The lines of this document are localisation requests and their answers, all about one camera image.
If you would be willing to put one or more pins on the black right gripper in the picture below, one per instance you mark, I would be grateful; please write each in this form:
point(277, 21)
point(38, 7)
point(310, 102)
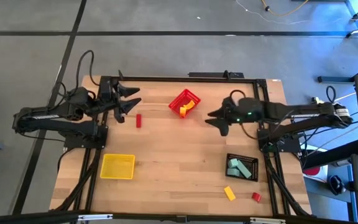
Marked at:
point(234, 113)

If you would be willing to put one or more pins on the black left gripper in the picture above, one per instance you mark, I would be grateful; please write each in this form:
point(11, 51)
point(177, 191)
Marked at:
point(110, 99)

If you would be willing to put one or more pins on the long red block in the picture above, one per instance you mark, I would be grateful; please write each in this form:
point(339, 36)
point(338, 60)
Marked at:
point(138, 120)

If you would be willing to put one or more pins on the yellow arch block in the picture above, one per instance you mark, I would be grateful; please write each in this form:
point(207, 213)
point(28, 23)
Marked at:
point(190, 104)

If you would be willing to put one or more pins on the yellow rectangular block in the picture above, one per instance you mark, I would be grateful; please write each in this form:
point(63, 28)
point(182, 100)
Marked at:
point(229, 193)
point(182, 111)

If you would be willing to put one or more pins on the small teal block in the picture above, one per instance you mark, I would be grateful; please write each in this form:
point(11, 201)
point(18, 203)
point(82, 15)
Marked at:
point(233, 162)
point(233, 172)

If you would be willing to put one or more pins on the black plastic basket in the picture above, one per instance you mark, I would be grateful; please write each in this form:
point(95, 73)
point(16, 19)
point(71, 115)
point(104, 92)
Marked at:
point(252, 163)

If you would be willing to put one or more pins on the long teal block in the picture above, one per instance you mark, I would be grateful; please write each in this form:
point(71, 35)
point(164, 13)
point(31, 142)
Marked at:
point(244, 170)

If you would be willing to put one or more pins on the yellow plastic basket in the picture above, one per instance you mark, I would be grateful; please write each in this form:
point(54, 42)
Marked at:
point(117, 166)

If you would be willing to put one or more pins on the red half-round block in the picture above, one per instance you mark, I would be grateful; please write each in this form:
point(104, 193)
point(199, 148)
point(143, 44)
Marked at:
point(256, 197)

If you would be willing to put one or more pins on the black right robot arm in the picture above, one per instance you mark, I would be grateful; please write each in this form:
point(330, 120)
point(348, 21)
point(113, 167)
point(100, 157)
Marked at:
point(300, 113)

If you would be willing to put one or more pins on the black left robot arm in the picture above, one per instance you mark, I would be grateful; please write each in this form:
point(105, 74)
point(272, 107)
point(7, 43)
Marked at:
point(73, 127)

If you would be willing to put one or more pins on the red plastic basket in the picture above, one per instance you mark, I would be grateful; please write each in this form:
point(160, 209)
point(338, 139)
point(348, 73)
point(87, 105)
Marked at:
point(176, 105)

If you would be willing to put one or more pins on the red round object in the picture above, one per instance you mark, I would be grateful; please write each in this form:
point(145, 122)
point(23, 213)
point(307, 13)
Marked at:
point(311, 171)

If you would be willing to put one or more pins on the black diagonal stand beam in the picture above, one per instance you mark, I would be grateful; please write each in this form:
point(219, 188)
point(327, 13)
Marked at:
point(334, 154)

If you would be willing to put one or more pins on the black floor stand foot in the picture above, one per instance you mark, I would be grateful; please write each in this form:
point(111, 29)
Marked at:
point(336, 79)

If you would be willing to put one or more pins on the black headphones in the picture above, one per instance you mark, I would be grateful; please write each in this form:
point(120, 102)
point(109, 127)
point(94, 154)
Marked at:
point(337, 185)

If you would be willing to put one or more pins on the black rig beam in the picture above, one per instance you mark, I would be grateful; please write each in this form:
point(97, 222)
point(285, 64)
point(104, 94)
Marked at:
point(26, 217)

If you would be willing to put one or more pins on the black frame bracket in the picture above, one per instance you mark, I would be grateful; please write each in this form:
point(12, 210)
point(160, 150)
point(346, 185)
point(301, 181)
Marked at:
point(210, 75)

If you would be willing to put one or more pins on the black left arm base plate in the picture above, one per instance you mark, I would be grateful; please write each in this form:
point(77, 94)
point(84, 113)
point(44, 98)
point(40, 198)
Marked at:
point(85, 141)

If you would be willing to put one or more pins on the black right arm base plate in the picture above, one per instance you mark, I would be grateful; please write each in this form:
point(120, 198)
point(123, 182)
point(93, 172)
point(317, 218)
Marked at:
point(291, 146)

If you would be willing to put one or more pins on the black depth camera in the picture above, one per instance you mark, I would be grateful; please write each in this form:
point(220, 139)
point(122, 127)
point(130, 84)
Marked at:
point(181, 219)

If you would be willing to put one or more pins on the silver beam bracket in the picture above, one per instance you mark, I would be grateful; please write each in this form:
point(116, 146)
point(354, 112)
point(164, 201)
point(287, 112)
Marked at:
point(95, 217)
point(267, 220)

